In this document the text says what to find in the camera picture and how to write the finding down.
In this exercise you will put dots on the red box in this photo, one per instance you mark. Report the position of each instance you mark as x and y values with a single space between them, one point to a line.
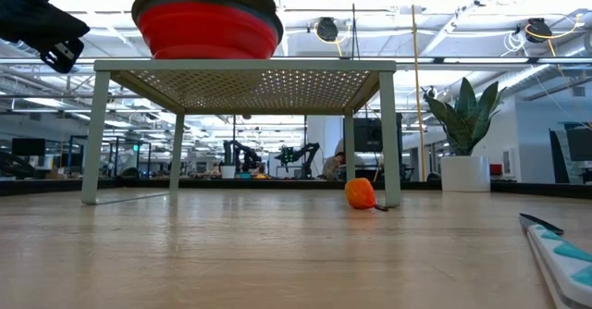
496 169

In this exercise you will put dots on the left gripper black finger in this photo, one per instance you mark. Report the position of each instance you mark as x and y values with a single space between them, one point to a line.
51 37
51 15

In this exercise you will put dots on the snake plant in white pot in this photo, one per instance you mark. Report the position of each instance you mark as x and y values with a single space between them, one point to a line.
464 175

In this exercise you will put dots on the person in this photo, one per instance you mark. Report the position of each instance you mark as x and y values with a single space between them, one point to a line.
332 164

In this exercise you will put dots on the black aluminium table frame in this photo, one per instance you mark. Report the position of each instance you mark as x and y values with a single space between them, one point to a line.
277 185

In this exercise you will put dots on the black monitor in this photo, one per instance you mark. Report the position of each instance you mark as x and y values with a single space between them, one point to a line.
370 135

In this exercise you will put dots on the small orange toy fruit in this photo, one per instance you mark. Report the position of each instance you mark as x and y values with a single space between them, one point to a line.
360 193

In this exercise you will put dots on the pale green perforated metal rack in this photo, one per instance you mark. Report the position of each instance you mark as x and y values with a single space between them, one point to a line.
245 66

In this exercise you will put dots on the small plant in white pot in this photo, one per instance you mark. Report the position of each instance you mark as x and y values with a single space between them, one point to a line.
228 172

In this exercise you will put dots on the red collapsible colander grey rim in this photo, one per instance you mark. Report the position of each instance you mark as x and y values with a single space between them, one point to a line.
208 31

